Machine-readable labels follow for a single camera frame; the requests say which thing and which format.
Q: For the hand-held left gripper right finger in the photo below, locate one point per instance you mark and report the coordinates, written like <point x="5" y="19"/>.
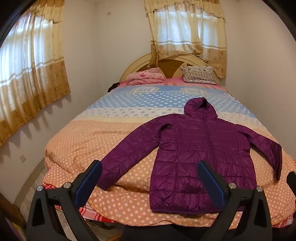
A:
<point x="212" y="185"/>

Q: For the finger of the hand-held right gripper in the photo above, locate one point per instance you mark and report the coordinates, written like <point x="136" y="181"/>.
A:
<point x="291" y="177"/>

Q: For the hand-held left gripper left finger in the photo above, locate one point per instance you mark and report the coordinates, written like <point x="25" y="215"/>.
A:
<point x="89" y="183"/>

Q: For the purple hooded puffer jacket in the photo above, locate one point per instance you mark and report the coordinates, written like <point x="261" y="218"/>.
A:
<point x="185" y="150"/>

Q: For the red plaid bed sheet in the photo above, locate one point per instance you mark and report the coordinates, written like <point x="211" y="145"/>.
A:
<point x="85" y="212"/>

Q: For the bed with polka-dot bedspread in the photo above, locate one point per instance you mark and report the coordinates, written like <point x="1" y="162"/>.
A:
<point x="92" y="139"/>

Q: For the brown wooden furniture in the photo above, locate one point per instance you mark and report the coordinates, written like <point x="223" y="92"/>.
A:
<point x="9" y="208"/>

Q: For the black cloth item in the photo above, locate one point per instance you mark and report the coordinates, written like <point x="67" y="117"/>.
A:
<point x="113" y="86"/>

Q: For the striped pillow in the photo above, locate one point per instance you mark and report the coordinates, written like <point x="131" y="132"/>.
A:
<point x="200" y="74"/>

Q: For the folded pink blanket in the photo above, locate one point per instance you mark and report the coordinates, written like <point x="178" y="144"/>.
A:
<point x="144" y="77"/>

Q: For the cream wooden headboard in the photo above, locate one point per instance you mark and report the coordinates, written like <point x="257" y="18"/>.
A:
<point x="171" y="67"/>

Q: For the wide beige floral curtain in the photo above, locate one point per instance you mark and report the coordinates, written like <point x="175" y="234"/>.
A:
<point x="34" y="69"/>

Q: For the narrow beige floral curtain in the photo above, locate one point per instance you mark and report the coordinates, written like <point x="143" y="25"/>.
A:
<point x="185" y="30"/>

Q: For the white wall socket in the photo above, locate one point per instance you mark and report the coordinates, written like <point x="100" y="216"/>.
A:
<point x="22" y="158"/>

